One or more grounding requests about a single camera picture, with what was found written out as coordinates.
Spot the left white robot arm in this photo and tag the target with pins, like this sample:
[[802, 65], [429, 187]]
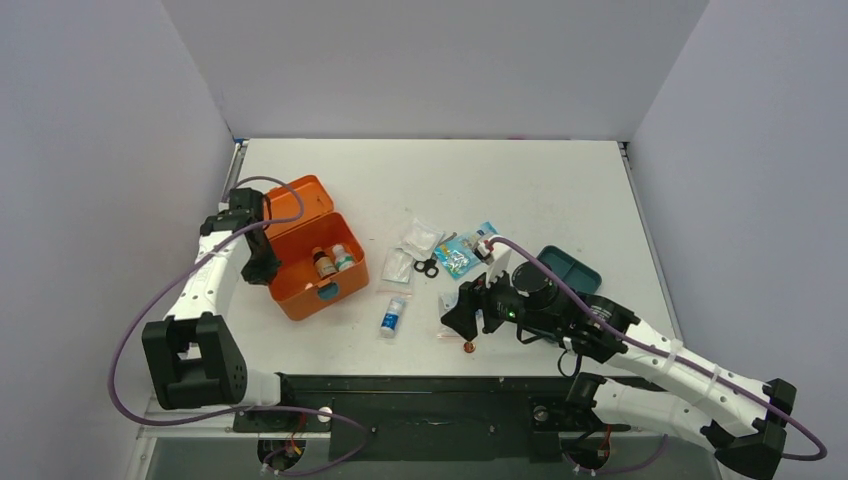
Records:
[[192, 357]]

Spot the white blue tube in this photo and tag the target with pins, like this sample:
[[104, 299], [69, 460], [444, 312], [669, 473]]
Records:
[[390, 321]]

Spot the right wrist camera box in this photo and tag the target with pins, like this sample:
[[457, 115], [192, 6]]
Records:
[[495, 254]]

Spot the black scissors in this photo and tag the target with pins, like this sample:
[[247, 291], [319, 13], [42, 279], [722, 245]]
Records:
[[427, 267]]

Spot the teal divided tray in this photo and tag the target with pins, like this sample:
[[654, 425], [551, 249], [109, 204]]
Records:
[[574, 273]]

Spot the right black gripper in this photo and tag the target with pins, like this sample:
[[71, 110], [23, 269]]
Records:
[[480, 304]]

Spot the blue snack packet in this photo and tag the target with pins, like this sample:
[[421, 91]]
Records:
[[457, 255]]

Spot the clear zip bag gauze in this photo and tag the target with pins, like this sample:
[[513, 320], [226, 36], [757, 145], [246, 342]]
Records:
[[398, 266]]

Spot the zip bag of wipes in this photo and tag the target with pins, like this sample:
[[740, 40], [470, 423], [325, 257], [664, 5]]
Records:
[[446, 302]]

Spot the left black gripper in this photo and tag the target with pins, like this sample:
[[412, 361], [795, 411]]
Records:
[[264, 274]]

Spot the orange plastic medicine box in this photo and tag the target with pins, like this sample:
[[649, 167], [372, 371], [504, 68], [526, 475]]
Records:
[[297, 289]]

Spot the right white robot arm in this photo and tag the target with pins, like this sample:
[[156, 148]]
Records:
[[740, 420]]

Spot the brown bottle orange cap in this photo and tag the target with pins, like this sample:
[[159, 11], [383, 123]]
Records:
[[324, 265]]

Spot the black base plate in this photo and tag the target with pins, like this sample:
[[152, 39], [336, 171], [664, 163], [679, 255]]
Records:
[[420, 418]]

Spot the white gauze packet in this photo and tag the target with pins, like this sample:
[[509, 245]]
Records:
[[420, 239]]

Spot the white bottle green label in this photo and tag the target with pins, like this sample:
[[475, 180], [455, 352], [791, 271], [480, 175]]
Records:
[[343, 258]]

